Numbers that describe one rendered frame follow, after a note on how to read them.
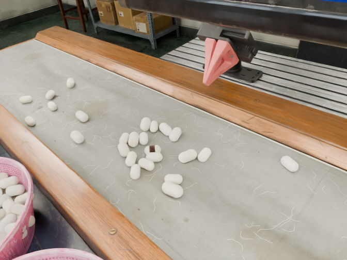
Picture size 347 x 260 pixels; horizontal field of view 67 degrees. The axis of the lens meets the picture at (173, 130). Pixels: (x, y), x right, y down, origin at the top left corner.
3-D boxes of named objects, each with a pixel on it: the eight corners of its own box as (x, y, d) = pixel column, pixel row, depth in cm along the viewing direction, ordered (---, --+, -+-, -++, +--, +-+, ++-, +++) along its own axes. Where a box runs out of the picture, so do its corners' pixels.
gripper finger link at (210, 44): (220, 84, 43) (246, 33, 43) (187, 73, 47) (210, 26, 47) (233, 98, 48) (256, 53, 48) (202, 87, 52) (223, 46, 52)
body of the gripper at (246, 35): (245, 41, 43) (265, 0, 42) (195, 31, 48) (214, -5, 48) (254, 60, 48) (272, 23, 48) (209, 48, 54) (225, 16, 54)
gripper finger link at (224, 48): (208, 80, 44) (233, 31, 44) (177, 69, 48) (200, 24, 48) (222, 95, 50) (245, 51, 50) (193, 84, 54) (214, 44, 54)
